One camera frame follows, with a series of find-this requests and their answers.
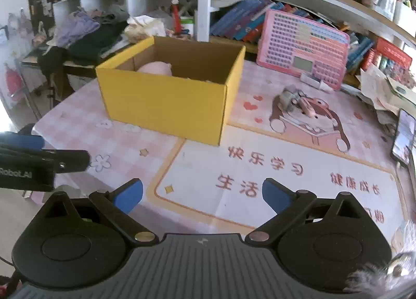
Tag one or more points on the pile of papers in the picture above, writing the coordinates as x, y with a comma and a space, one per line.
383, 90

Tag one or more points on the small grey toy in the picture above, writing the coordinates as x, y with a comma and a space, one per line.
289, 100

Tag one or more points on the grey furry object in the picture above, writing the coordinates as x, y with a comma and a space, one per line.
380, 281

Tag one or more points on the pink plush toy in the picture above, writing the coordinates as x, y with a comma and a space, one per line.
156, 68

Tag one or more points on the pile of clothes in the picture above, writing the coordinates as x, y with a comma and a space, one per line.
84, 37

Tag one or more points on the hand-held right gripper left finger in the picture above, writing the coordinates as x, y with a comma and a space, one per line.
128, 196

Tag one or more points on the black smartphone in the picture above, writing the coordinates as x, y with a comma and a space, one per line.
403, 138

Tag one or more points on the yellow cardboard box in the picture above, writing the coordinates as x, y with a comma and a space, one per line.
162, 107

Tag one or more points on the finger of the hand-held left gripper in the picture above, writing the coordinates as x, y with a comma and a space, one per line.
19, 142
71, 160

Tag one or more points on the white tube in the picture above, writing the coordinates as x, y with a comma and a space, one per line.
315, 82

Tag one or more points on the red box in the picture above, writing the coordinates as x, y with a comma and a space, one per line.
388, 56

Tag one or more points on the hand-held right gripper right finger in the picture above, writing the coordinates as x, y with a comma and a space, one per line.
276, 196

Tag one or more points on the row of blue books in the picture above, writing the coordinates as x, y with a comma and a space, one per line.
243, 17

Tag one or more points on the white storage box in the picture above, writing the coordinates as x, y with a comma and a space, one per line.
404, 14

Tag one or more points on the pink learning tablet toy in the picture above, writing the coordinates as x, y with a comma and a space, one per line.
299, 45

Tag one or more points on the green white can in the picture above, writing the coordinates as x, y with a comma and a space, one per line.
187, 26

